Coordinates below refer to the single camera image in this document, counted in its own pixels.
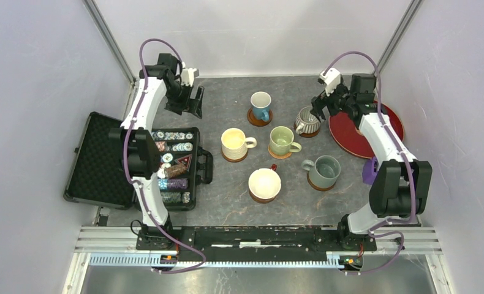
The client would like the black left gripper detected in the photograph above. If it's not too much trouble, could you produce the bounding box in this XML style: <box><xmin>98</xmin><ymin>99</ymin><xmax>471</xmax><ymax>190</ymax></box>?
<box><xmin>165</xmin><ymin>81</ymin><xmax>204</xmax><ymax>119</ymax></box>

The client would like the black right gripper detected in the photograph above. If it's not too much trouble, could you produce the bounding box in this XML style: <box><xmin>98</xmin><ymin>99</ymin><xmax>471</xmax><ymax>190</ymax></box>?
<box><xmin>310</xmin><ymin>78</ymin><xmax>355</xmax><ymax>123</ymax></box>

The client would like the grey ribbed mug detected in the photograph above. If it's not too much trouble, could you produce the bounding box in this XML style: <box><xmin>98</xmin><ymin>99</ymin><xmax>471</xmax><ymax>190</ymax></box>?
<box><xmin>295</xmin><ymin>106</ymin><xmax>321</xmax><ymax>127</ymax></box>

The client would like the brown wooden coaster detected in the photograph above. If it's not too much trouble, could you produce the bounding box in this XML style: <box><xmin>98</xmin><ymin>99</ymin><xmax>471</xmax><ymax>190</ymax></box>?
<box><xmin>249</xmin><ymin>190</ymin><xmax>276</xmax><ymax>203</ymax></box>
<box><xmin>246</xmin><ymin>108</ymin><xmax>273</xmax><ymax>127</ymax></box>
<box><xmin>221</xmin><ymin>150</ymin><xmax>248</xmax><ymax>163</ymax></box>
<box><xmin>306</xmin><ymin>174</ymin><xmax>336</xmax><ymax>192</ymax></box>
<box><xmin>293</xmin><ymin>124</ymin><xmax>320</xmax><ymax>138</ymax></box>

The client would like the cream mug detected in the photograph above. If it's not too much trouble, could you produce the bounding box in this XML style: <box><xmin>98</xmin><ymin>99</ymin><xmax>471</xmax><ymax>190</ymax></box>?
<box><xmin>221</xmin><ymin>128</ymin><xmax>257</xmax><ymax>159</ymax></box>

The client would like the light green mug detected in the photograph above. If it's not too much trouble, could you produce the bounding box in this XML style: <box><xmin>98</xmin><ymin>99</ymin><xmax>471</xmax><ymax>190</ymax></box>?
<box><xmin>269</xmin><ymin>126</ymin><xmax>302</xmax><ymax>156</ymax></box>

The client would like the blue patterned mug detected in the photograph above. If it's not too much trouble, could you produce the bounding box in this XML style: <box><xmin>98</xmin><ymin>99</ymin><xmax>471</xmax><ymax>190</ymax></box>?
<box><xmin>250</xmin><ymin>91</ymin><xmax>272</xmax><ymax>123</ymax></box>

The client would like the woven light brown coaster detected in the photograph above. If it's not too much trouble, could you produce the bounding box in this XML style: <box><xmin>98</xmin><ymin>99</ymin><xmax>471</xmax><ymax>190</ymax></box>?
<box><xmin>268</xmin><ymin>146</ymin><xmax>293</xmax><ymax>159</ymax></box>

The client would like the white red mug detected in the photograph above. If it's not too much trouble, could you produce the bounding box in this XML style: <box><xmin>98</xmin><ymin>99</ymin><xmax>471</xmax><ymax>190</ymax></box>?
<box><xmin>248</xmin><ymin>164</ymin><xmax>281</xmax><ymax>198</ymax></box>

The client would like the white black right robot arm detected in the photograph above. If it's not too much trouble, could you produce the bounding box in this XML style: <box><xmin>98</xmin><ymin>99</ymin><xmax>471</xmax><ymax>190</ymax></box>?
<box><xmin>311</xmin><ymin>68</ymin><xmax>433</xmax><ymax>250</ymax></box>

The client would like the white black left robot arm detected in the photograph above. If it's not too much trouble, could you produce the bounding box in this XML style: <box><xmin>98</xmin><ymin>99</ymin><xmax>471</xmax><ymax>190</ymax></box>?
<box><xmin>108</xmin><ymin>53</ymin><xmax>204</xmax><ymax>250</ymax></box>

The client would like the brown wooden coaster back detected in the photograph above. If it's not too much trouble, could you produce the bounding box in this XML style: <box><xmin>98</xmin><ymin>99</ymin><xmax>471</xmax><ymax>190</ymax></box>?
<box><xmin>246</xmin><ymin>108</ymin><xmax>273</xmax><ymax>127</ymax></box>

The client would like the red round tray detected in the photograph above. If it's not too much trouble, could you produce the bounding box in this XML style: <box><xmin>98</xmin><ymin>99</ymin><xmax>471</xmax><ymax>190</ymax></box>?
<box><xmin>328</xmin><ymin>99</ymin><xmax>404</xmax><ymax>159</ymax></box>

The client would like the black poker chip case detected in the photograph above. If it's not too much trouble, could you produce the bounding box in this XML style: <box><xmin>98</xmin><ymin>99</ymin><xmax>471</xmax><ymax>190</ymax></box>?
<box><xmin>149</xmin><ymin>127</ymin><xmax>213</xmax><ymax>211</ymax></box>

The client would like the black foam-lined case lid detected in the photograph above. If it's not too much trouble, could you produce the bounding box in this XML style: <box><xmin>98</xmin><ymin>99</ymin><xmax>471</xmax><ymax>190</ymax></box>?
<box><xmin>63</xmin><ymin>111</ymin><xmax>136</xmax><ymax>210</ymax></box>

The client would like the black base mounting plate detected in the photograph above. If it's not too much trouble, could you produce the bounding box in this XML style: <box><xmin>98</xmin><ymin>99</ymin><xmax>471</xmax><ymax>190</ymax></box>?
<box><xmin>136</xmin><ymin>225</ymin><xmax>377</xmax><ymax>253</ymax></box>

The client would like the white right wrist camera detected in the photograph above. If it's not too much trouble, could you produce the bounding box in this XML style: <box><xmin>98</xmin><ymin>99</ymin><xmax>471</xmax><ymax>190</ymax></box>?
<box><xmin>319</xmin><ymin>67</ymin><xmax>342</xmax><ymax>96</ymax></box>

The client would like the aluminium frame rail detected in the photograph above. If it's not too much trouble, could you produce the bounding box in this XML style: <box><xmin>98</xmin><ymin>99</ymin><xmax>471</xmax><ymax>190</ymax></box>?
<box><xmin>74</xmin><ymin>226</ymin><xmax>444</xmax><ymax>269</ymax></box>

